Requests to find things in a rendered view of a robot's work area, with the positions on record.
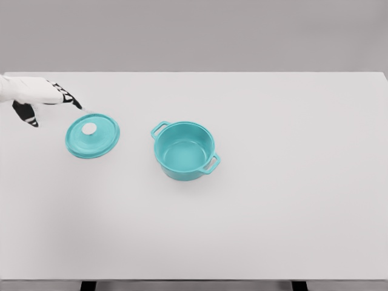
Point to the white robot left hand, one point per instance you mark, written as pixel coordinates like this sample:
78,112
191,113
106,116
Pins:
36,90

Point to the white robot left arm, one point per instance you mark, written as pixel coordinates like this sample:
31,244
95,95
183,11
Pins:
5,88

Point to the teal pot lid white knob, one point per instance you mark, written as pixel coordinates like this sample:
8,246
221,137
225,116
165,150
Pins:
91,139

